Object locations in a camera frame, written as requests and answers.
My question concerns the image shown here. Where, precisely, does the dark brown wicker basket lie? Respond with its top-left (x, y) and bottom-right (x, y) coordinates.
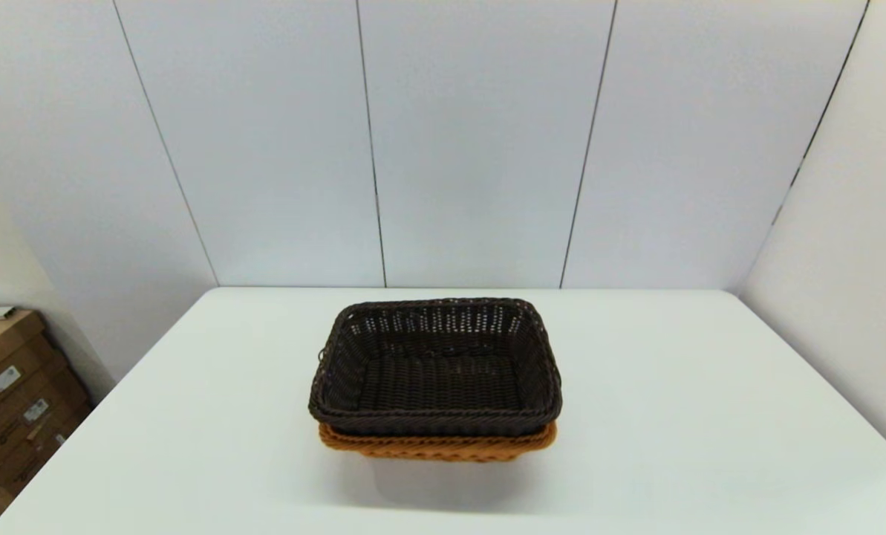
top-left (308, 297), bottom-right (563, 437)

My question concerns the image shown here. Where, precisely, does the orange wicker basket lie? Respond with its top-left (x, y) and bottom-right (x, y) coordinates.
top-left (318, 420), bottom-right (558, 463)

